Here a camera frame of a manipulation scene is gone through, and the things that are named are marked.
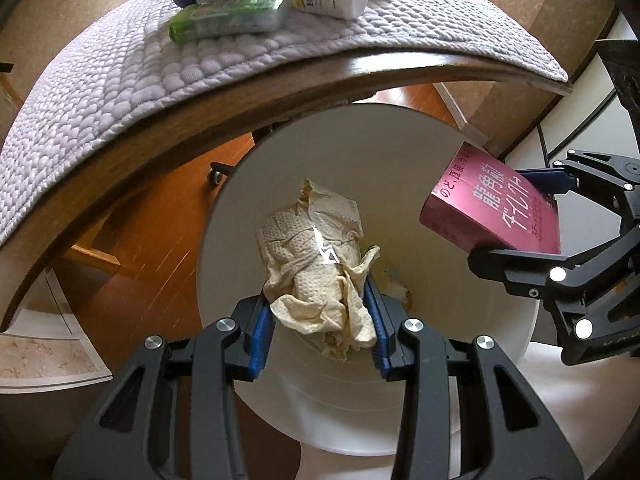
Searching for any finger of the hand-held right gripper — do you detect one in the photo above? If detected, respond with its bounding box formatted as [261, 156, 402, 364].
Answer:
[467, 220, 640, 307]
[516, 147, 640, 202]

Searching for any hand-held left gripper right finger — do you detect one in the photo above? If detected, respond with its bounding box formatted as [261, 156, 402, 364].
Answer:
[364, 280, 586, 480]

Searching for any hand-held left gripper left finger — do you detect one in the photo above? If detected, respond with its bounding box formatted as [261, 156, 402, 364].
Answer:
[52, 295, 274, 480]

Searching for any pink cardboard box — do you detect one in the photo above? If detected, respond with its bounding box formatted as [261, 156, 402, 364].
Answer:
[419, 141, 562, 255]

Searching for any beige paper towel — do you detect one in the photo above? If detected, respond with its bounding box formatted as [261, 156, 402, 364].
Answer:
[257, 177, 382, 361]

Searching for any white round waste bin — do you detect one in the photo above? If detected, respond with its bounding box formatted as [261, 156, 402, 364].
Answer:
[196, 102, 543, 457]

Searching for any wooden chair leg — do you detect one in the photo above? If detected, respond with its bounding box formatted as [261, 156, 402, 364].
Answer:
[65, 240, 121, 268]

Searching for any white shelf unit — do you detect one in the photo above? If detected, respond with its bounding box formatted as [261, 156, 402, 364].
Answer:
[0, 265, 113, 393]

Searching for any round wooden table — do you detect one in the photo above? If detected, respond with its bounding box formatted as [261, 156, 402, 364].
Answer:
[0, 47, 574, 333]

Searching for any lavender quilted mat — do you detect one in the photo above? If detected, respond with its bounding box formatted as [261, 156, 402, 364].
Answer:
[0, 0, 571, 247]

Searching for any green wet wipes pack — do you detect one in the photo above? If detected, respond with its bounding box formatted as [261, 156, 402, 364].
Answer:
[167, 0, 287, 43]

